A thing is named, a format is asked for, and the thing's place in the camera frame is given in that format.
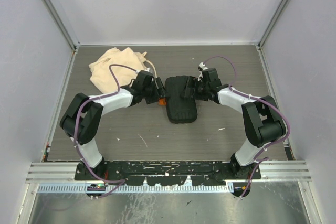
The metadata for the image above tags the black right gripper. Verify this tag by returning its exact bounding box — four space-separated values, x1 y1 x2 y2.
180 77 209 102

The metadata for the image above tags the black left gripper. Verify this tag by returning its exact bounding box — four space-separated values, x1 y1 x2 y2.
142 78 169 105

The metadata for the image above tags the black plastic tool case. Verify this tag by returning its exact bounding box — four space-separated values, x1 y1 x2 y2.
164 76 198 124

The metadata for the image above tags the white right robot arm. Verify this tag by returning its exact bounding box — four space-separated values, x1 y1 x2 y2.
181 67 290 179

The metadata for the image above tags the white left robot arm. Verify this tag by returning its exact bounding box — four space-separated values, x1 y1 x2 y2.
60 70 167 180

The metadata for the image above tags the beige cloth bag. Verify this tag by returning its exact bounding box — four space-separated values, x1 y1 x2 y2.
89 47 157 94

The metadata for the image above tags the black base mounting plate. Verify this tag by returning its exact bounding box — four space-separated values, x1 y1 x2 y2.
75 160 262 186

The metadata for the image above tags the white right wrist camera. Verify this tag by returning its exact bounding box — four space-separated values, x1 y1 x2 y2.
197 62 208 81

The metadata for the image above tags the perforated cable tray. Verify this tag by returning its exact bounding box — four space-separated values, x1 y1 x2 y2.
37 183 234 194

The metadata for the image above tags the aluminium front rail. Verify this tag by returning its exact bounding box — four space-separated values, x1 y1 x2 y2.
26 161 311 185

